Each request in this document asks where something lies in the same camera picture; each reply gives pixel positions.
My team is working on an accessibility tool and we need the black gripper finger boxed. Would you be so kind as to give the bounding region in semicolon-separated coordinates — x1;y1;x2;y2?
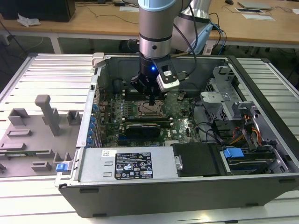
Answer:
152;90;165;106
141;87;153;106

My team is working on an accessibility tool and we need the silver square CPU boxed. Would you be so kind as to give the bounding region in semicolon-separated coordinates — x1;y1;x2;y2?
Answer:
142;105;159;114

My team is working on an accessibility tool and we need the metal socket cover frame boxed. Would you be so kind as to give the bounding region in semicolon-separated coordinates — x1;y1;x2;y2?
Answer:
137;101;164;117

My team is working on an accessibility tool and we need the CPU socket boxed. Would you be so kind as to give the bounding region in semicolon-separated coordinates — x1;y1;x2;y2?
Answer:
136;100;165;117

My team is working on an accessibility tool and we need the black graphics card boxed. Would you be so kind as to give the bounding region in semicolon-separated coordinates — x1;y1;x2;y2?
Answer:
125;122;162;141

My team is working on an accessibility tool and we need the black rear fan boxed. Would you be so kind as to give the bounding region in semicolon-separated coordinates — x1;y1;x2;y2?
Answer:
112;79;127;94

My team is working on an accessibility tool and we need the green motherboard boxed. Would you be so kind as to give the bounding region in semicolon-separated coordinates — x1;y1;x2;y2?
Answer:
98;91;204;147

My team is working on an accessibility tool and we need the silver metal drive cage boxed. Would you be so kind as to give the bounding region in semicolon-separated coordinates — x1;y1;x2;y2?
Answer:
199;65;236;122

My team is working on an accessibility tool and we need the black plastic shroud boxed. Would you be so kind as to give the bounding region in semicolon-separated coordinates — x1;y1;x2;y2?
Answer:
171;142;221;177

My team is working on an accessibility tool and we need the wooden desk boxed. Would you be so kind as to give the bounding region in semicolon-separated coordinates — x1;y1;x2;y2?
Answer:
0;0;299;49

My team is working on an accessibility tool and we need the grey power supply unit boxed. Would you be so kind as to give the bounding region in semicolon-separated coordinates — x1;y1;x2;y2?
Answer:
78;147;181;183

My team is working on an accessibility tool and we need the blue disk carrier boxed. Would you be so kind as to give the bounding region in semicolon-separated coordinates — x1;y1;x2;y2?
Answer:
223;147;245;162

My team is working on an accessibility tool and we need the black and silver PC case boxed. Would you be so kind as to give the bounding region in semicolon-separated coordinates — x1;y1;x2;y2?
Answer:
55;52;299;219

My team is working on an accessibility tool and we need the black hard disk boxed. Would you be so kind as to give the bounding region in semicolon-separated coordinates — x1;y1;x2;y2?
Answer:
228;158;274;175

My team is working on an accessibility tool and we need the grey parts rack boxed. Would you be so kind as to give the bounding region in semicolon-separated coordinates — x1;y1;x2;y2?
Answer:
0;94;83;179

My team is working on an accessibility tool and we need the grey laptop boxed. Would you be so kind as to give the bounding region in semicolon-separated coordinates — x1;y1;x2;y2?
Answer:
237;0;273;10

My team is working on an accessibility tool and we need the white crumpled paper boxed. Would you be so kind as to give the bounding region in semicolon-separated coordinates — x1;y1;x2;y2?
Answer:
17;13;42;28

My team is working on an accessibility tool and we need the black computer box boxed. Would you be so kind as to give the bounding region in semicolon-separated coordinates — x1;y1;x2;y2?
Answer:
0;0;76;23

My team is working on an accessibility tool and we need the green RAM stick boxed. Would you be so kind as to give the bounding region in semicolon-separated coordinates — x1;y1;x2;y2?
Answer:
4;151;38;157

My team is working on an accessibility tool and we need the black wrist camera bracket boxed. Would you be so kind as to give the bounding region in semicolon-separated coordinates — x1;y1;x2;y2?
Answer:
129;76;141;94

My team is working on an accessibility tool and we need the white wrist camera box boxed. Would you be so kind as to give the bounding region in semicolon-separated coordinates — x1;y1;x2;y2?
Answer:
156;65;181;91

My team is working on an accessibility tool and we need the black camera cable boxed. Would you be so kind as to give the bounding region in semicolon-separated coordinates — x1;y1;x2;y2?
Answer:
174;4;199;81

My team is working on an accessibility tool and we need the grey case corner handle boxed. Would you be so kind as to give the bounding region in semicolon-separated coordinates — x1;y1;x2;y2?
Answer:
92;52;106;69

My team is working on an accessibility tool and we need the silver drive bay bracket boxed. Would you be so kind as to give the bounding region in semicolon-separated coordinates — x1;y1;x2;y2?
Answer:
232;100;281;152

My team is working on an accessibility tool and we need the orange yellow wire bundle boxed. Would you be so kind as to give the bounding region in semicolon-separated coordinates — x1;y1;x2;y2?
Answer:
230;114;261;147

